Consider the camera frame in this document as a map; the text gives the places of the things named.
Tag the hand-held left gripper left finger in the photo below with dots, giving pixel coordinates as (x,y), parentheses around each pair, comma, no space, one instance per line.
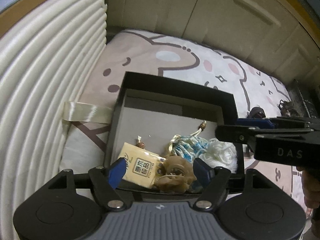
(117,171)

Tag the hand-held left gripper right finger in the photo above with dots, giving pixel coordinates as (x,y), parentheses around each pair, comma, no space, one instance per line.
(202,171)

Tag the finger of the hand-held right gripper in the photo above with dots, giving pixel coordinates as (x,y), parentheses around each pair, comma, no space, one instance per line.
(252,122)
(235,133)

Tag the beige tissue packet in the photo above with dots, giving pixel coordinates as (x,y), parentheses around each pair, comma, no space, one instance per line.
(140,165)

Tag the white yarn ball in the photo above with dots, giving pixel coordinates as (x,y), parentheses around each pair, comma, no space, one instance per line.
(222,155)

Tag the tan fabric flower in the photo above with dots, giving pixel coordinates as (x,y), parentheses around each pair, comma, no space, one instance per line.
(175,172)

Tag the brown knitted scrunchie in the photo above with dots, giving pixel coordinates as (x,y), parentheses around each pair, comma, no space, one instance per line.
(287,107)

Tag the black cardboard box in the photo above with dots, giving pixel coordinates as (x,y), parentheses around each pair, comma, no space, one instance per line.
(162,120)

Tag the person's right hand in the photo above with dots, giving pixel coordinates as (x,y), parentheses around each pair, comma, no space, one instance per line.
(312,187)

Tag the black wrapped bench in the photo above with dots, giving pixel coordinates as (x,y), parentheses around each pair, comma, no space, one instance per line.
(306,97)

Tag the cream satin ribbon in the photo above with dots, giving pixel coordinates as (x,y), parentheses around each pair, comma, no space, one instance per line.
(85,112)

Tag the bear printed blanket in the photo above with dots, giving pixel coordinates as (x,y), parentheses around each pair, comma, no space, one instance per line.
(175,62)

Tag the white ribbed suitcase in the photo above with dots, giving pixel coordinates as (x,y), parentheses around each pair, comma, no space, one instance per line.
(50,80)

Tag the cream cabinet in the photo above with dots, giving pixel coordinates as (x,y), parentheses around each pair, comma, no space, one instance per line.
(200,10)

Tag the grey countertop with wooden edge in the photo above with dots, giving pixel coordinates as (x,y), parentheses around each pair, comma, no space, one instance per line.
(312,5)

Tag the brown cardboard carton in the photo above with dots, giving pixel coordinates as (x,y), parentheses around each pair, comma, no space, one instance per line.
(20,15)

